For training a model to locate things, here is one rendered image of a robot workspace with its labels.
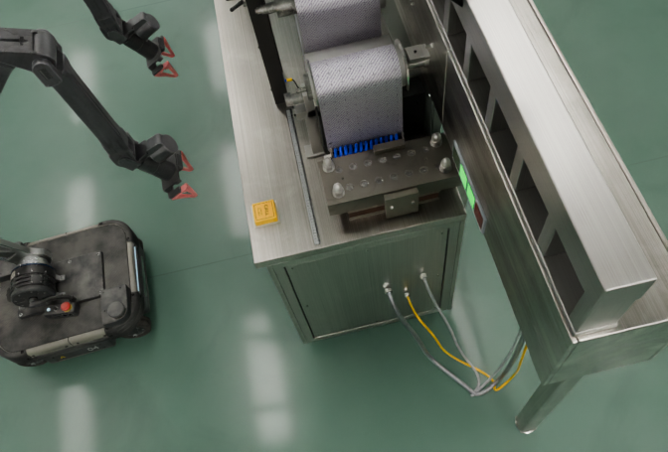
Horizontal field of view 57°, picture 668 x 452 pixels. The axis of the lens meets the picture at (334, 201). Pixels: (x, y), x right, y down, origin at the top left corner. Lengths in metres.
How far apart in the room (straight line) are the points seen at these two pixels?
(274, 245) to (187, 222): 1.26
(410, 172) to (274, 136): 0.53
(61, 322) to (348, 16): 1.74
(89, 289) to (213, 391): 0.67
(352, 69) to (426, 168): 0.37
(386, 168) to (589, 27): 2.18
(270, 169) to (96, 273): 1.09
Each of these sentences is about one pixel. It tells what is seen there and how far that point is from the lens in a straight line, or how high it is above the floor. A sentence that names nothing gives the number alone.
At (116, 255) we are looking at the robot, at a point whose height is 0.24.
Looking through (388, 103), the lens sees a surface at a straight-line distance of 1.77.
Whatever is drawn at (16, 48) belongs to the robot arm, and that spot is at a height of 1.69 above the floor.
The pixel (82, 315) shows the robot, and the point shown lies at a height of 0.24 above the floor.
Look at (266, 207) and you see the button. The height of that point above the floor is 0.92.
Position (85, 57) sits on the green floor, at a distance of 4.06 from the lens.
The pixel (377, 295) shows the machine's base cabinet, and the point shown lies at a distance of 2.29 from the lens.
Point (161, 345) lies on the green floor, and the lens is 2.87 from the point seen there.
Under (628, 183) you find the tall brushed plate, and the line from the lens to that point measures 1.37.
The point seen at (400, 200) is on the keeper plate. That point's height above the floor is 1.00.
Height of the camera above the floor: 2.54
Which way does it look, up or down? 59 degrees down
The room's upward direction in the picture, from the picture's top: 12 degrees counter-clockwise
